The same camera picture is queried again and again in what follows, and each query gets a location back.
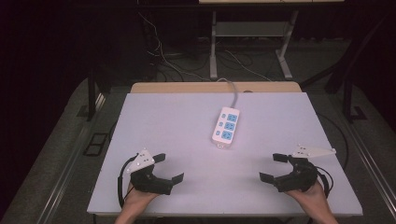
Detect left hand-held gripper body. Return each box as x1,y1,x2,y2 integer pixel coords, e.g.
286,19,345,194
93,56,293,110
124,147,174,196

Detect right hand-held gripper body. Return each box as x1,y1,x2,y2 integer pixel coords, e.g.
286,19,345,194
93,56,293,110
274,144,337,193

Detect person's left hand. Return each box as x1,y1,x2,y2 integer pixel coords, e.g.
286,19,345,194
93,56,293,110
120,182,161,217

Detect person's right hand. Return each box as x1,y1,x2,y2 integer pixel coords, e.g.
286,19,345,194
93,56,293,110
284,179,332,217

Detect white power strip blue sockets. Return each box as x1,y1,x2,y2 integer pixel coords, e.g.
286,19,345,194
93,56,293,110
211,106,241,149

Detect wooden table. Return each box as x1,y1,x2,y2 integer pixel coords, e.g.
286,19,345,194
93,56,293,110
129,80,303,94

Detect black metal stand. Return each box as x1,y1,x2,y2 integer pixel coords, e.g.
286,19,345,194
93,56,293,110
341,73,369,124

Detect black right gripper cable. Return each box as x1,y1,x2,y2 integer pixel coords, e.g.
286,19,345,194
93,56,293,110
315,165,334,199

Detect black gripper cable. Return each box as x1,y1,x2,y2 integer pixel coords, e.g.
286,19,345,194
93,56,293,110
315,165,334,199
117,154,138,209

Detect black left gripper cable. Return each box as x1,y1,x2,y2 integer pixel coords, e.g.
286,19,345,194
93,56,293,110
117,154,138,209

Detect black floor cable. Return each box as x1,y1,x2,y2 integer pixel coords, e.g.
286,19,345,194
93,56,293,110
317,112,350,163

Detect black rectangular floor frame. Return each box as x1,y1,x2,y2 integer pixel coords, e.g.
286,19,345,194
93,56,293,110
82,132,109,157

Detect aluminium floor rail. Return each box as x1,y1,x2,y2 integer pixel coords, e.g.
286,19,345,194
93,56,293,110
337,116,396,216
36,92,107,224

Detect grey power strip cable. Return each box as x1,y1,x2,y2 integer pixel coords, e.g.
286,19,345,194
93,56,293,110
217,77,239,110

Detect white floor cable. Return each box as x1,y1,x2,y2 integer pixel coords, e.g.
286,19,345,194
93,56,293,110
137,11,204,82
223,49,273,82

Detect white metal table frame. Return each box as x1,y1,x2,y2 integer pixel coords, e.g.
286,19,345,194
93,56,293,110
208,8,301,80

